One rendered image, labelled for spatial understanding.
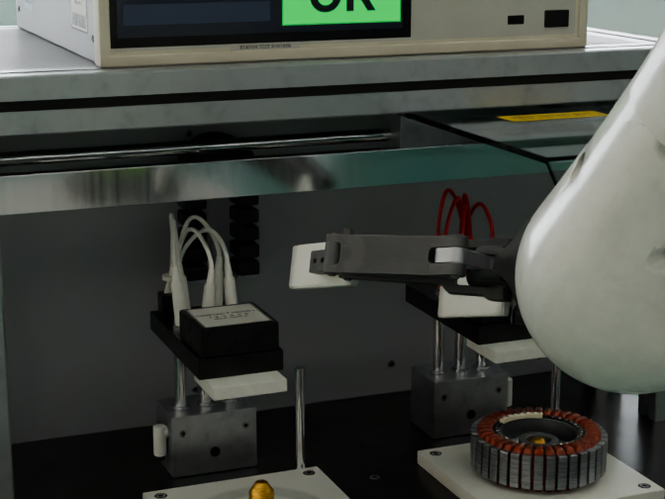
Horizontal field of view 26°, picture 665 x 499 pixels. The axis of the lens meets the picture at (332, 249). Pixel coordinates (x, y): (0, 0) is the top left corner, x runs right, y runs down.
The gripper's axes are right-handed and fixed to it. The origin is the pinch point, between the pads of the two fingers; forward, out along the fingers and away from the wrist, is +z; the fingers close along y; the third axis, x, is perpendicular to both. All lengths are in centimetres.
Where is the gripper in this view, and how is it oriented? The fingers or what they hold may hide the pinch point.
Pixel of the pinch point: (380, 282)
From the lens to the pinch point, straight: 102.4
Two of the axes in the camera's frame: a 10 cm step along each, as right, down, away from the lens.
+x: 1.0, -9.8, 1.5
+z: -6.0, 0.6, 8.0
